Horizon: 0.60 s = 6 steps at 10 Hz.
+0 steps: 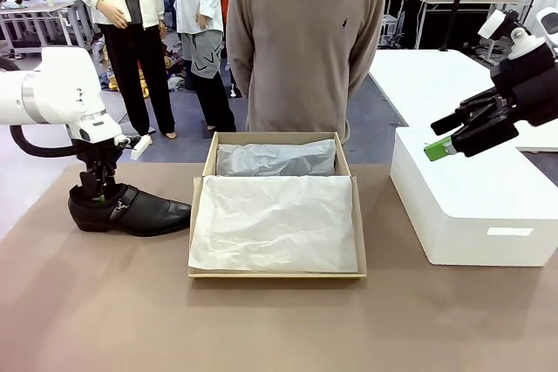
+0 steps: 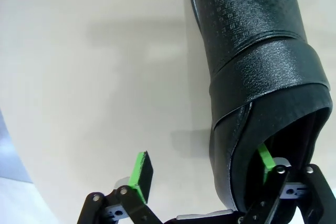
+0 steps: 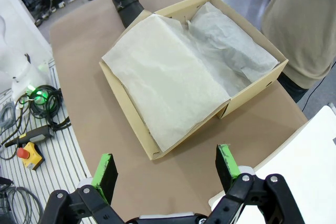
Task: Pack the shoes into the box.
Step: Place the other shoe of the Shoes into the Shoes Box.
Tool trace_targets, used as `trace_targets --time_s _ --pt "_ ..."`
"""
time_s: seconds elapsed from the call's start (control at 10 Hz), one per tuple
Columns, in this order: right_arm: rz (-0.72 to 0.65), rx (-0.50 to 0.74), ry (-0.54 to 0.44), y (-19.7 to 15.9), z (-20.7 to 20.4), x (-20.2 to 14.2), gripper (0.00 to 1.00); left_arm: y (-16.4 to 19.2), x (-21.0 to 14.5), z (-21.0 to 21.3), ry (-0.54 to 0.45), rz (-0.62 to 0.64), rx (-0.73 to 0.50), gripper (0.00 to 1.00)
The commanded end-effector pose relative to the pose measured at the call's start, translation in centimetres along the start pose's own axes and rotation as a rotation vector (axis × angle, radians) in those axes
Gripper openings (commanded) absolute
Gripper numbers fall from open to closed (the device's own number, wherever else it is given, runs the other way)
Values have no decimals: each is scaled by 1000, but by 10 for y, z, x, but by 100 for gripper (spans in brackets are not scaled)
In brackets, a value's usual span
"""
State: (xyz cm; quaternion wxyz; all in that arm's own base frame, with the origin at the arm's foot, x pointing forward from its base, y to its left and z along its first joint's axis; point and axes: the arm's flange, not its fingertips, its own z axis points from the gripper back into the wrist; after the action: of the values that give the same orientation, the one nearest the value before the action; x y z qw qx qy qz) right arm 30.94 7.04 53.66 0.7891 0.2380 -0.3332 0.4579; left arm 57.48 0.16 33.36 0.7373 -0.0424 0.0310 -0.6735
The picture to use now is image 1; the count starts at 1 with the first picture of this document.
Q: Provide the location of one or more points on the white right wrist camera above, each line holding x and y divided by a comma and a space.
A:
494, 25

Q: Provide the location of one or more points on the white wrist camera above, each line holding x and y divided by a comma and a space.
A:
494, 25
139, 147

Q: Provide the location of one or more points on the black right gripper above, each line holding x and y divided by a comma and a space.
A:
532, 84

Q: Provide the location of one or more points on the large white platform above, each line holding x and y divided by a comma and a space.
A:
427, 80

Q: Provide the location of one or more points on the cardboard shoe box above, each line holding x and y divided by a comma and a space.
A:
211, 158

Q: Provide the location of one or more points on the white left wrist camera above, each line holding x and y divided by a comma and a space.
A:
139, 147

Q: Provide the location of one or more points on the person in beige sweater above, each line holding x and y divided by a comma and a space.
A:
305, 41

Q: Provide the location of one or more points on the white tissue paper sheet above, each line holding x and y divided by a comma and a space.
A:
270, 224

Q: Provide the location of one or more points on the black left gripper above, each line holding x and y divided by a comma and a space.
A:
100, 158

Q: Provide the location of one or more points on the black vertical pole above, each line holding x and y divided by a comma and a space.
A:
454, 6

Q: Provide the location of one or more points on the white foam block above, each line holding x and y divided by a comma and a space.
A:
471, 198

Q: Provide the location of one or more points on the pile of clothes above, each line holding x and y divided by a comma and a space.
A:
174, 58

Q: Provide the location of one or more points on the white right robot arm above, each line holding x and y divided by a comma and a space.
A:
549, 23

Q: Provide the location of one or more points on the mannequin white jacket black trousers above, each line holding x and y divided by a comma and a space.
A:
131, 62

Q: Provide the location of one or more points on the grey background work table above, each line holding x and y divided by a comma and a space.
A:
35, 8

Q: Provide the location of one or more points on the white label sticker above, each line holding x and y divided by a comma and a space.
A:
510, 231

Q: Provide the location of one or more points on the cardboard shoe box lid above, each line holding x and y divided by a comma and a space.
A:
279, 275

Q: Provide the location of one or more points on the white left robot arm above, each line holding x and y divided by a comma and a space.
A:
48, 89

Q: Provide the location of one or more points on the black leather buckle shoe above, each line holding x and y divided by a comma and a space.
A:
144, 215

